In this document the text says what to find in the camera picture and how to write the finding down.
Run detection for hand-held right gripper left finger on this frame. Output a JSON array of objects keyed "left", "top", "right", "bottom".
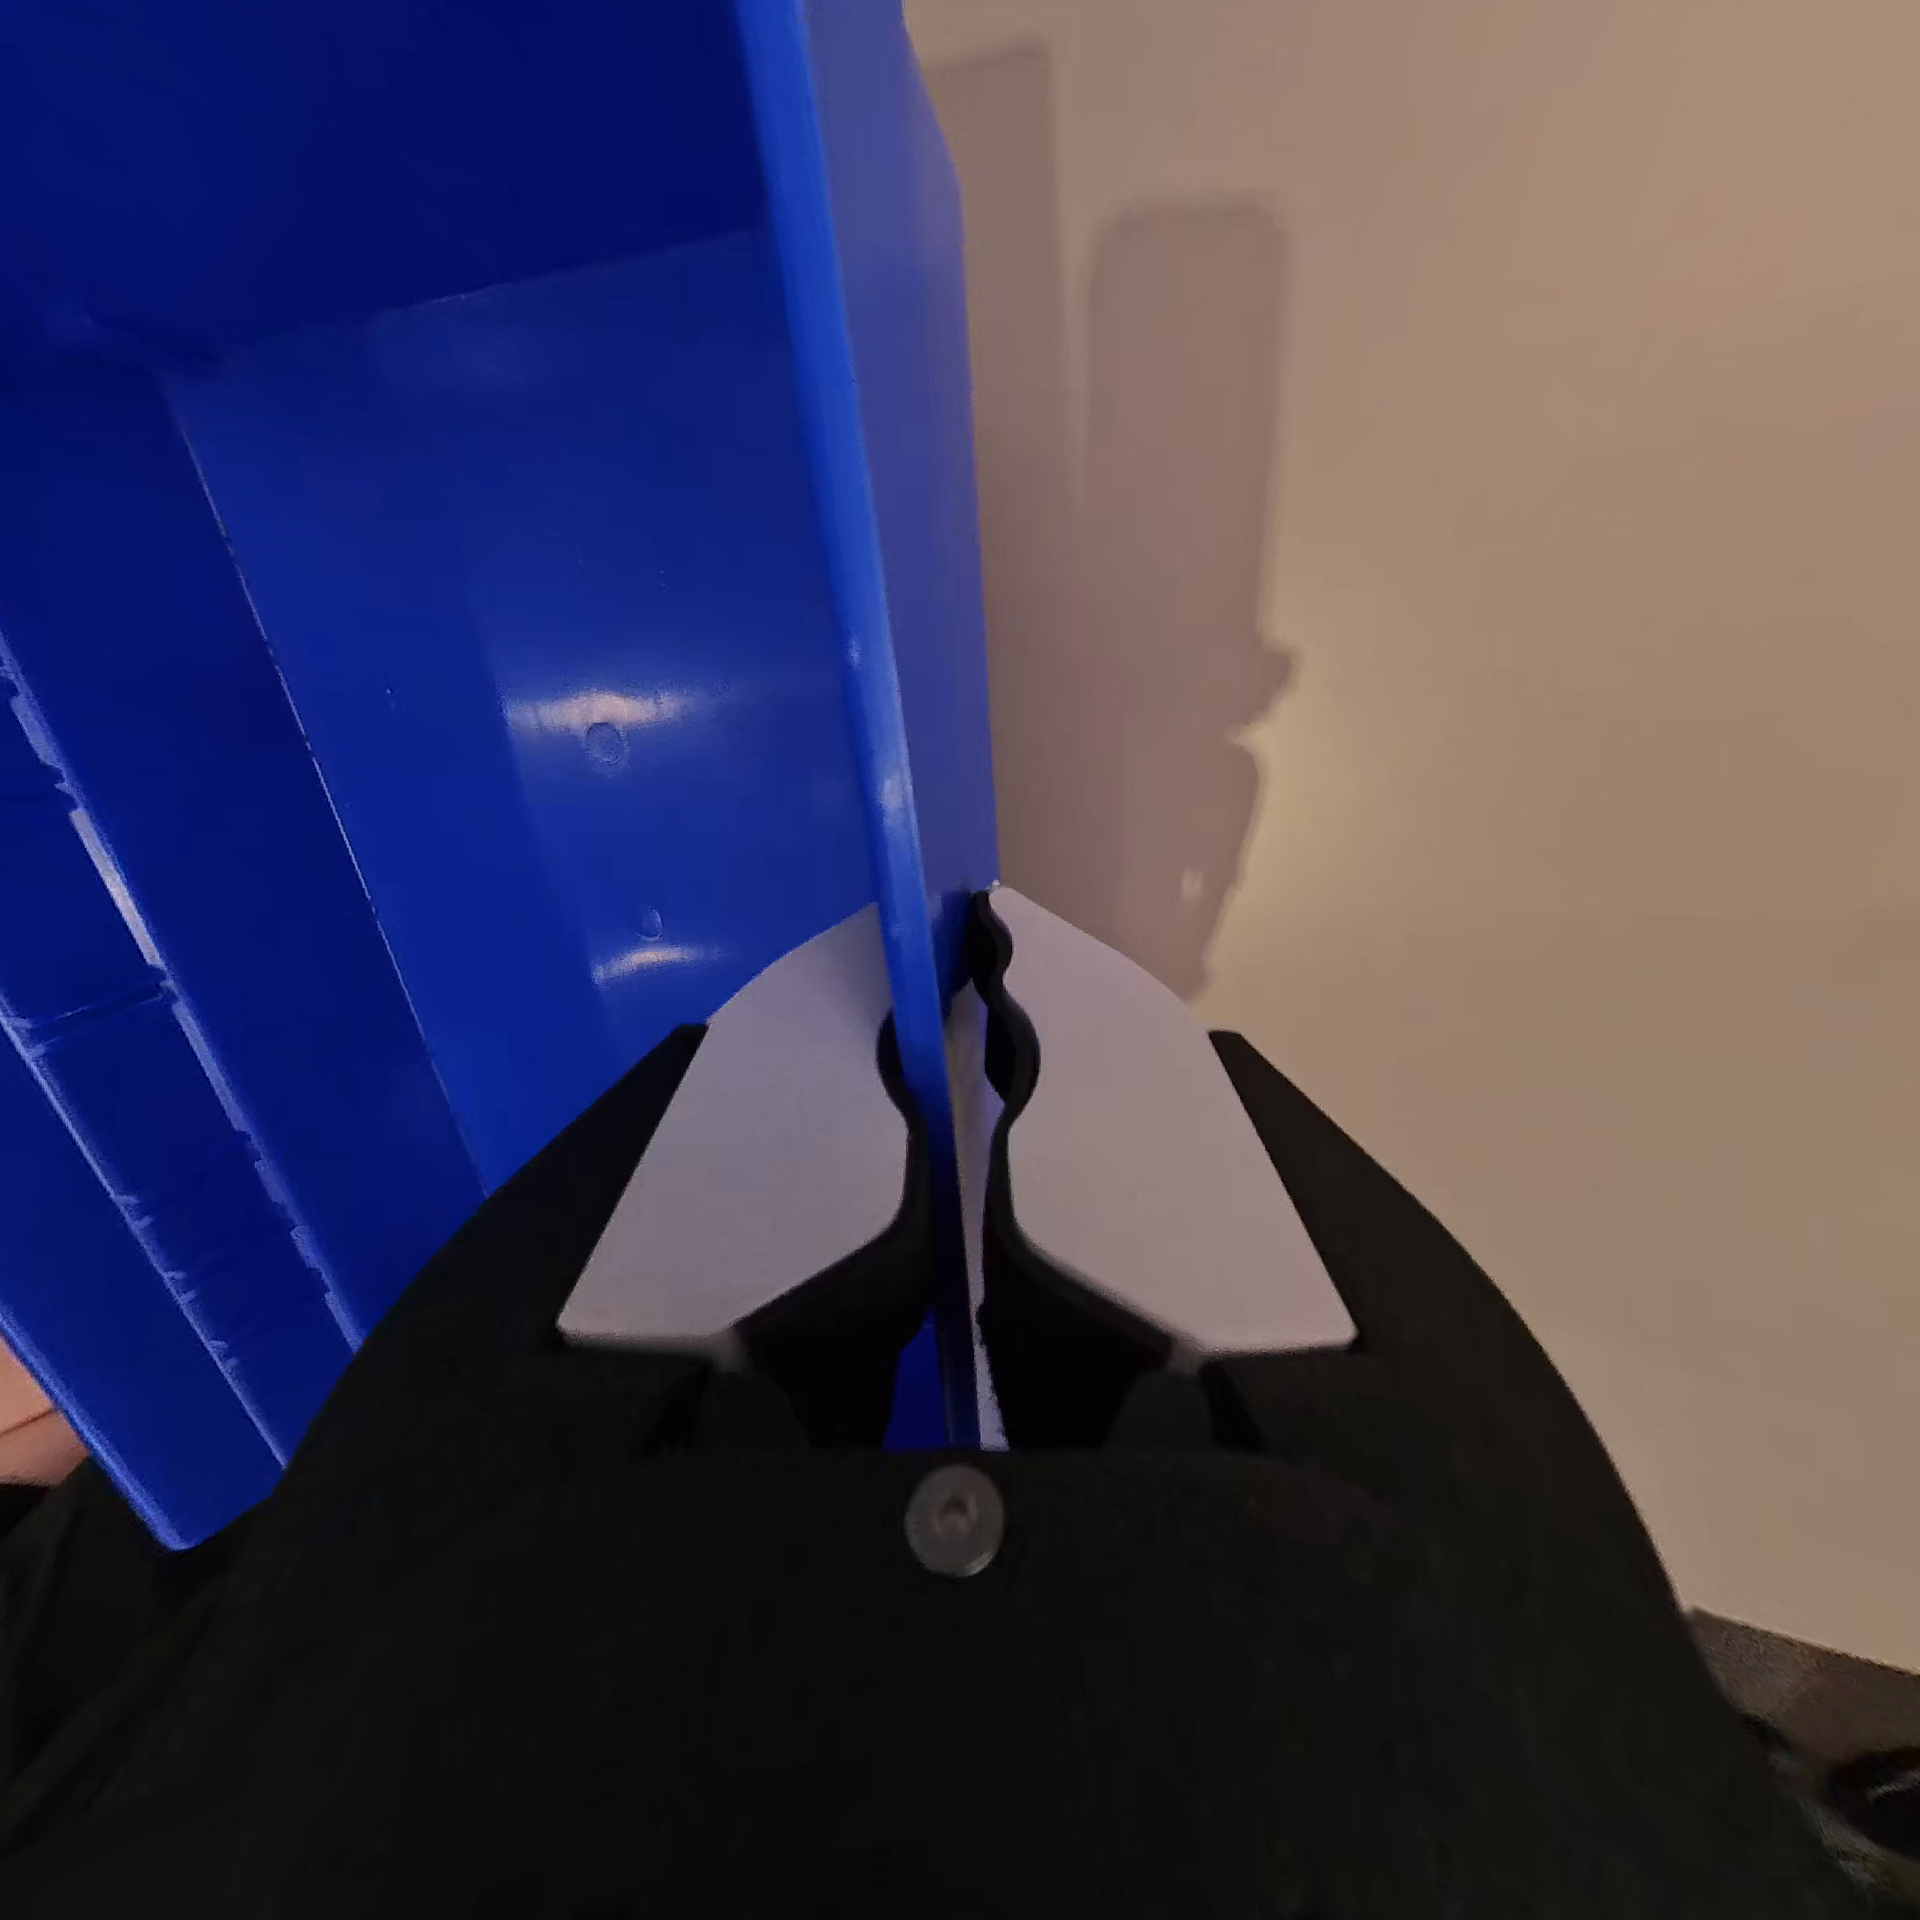
[{"left": 556, "top": 904, "right": 925, "bottom": 1451}]

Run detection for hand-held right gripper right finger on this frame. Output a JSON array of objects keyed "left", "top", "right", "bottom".
[{"left": 971, "top": 886, "right": 1365, "bottom": 1451}]

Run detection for blue plastic bin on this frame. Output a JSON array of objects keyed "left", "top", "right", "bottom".
[{"left": 0, "top": 0, "right": 1003, "bottom": 1551}]

